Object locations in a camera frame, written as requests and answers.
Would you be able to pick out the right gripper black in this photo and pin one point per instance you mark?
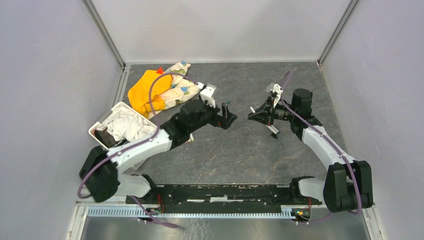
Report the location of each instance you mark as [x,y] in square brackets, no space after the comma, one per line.
[257,115]

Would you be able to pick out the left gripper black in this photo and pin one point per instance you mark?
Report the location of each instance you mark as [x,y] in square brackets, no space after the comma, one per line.
[224,121]

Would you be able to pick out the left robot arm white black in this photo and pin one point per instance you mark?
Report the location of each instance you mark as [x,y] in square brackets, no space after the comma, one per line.
[102,174]

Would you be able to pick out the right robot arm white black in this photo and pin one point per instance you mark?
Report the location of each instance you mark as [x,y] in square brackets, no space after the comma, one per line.
[348,182]

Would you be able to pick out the cream patterned cloth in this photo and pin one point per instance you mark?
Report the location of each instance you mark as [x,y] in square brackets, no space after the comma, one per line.
[181,89]

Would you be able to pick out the yellow orange cloth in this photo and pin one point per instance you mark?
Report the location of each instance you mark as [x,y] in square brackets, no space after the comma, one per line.
[140,95]

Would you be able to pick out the white laundry basket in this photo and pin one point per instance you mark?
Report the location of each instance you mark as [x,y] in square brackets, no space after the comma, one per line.
[91,130]

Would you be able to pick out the black garment in basket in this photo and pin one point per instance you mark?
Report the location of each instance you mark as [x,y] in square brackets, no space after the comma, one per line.
[108,140]

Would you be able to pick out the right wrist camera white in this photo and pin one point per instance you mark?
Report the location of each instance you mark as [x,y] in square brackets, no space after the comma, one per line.
[275,90]

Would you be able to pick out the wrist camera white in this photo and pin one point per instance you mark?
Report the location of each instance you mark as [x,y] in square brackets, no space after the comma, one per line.
[275,90]
[207,95]

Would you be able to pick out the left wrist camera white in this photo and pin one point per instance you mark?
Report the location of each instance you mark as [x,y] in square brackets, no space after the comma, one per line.
[207,95]

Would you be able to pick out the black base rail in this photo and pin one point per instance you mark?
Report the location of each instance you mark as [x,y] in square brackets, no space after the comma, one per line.
[224,199]

